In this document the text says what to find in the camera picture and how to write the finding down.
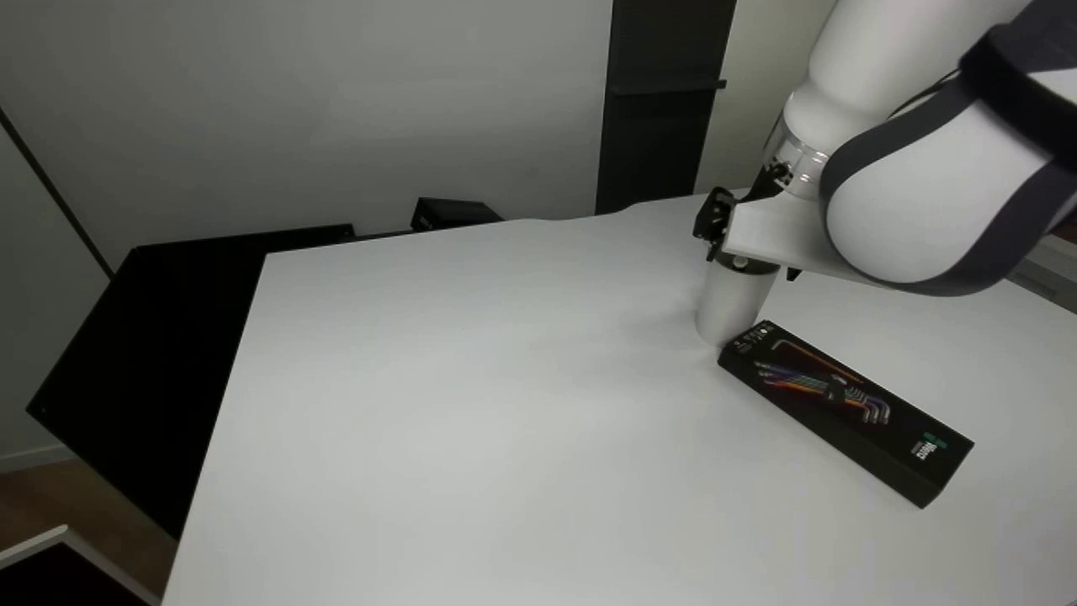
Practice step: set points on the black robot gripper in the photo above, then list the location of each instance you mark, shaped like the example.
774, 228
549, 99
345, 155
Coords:
716, 225

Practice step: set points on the white ceramic mug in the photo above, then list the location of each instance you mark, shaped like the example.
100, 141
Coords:
733, 300

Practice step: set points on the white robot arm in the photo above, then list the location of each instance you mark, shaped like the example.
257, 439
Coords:
931, 147

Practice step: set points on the black hex key set box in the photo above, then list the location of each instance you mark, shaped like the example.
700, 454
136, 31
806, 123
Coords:
878, 428

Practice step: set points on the black side table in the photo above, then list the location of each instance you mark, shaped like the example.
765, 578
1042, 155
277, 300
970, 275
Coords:
141, 384

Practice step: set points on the black vertical wall panel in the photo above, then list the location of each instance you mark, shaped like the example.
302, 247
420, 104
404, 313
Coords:
661, 83

